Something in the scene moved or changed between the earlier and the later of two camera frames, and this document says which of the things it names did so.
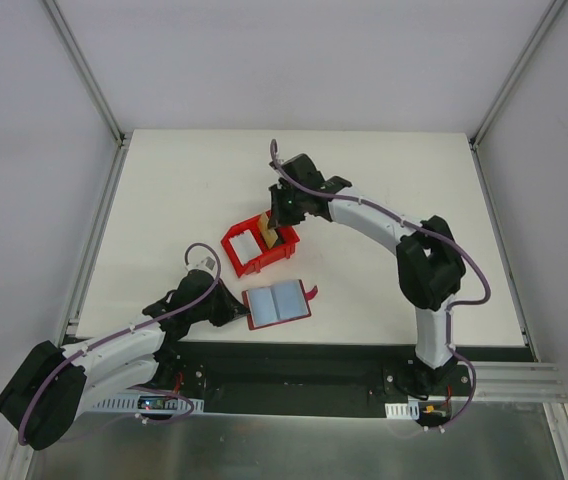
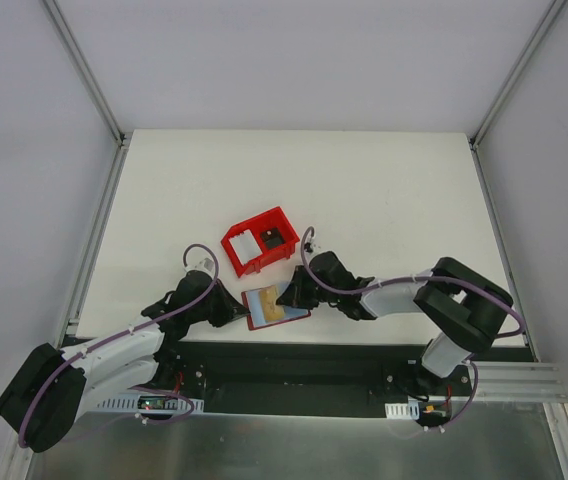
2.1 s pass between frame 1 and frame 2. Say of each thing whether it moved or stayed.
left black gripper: stayed
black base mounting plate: stayed
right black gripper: moved
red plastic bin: stayed
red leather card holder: stayed
